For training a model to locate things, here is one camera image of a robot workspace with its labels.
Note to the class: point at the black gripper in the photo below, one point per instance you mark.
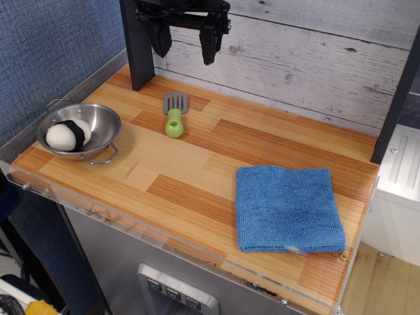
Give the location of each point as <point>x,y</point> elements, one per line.
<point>157,16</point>

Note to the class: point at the blue cloth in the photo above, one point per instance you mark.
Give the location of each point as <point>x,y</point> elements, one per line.
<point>280,210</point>

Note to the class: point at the white rice ball toy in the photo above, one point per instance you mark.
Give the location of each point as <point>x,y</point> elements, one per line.
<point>69,135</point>

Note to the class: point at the clear acrylic edge guard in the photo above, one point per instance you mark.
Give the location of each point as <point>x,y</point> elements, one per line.
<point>188,234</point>

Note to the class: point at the silver button panel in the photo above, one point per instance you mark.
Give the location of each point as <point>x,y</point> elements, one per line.
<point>165,294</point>

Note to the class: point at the white side cabinet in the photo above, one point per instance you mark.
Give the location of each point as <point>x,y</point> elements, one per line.
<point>392,220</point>

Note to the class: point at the yellow black object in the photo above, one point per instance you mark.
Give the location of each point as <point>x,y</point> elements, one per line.
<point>11,306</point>

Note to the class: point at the dark left post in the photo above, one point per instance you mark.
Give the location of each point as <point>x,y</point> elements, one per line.
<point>139,51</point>

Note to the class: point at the dark post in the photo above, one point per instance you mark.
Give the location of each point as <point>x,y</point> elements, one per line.
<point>139,51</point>
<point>397,104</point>

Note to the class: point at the green handled grey spatula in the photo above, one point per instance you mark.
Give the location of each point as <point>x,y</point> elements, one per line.
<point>175,105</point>

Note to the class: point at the steel bowl with handles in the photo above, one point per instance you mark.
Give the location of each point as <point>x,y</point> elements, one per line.
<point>105,126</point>

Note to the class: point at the dark right post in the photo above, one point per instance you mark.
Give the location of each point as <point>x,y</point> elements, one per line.
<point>397,104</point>

